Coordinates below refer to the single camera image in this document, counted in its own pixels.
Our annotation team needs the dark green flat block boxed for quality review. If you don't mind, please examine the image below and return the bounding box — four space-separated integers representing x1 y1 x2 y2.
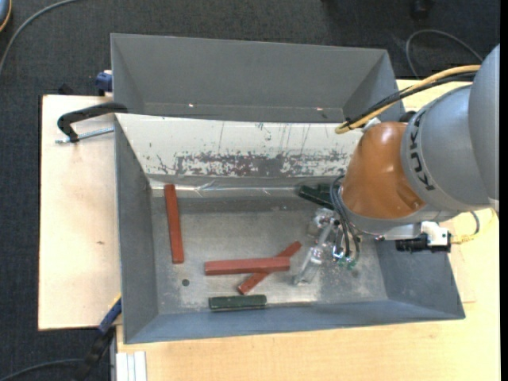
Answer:
208 294 267 312

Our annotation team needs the black cylinder on white bracket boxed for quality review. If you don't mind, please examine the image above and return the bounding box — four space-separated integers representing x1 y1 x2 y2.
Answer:
394 220 453 253

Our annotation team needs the pale wood board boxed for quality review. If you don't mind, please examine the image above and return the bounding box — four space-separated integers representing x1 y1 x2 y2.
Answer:
37 94 124 332

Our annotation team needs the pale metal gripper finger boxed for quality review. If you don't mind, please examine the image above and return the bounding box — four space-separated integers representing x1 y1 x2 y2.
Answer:
292 245 327 286
307 207 337 250

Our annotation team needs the grey metal bin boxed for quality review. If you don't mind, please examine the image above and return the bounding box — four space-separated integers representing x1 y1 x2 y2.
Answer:
110 33 466 344

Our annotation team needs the red-brown flat block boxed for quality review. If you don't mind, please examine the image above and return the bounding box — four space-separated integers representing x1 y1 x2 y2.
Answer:
164 183 186 264
204 256 291 276
237 241 302 295

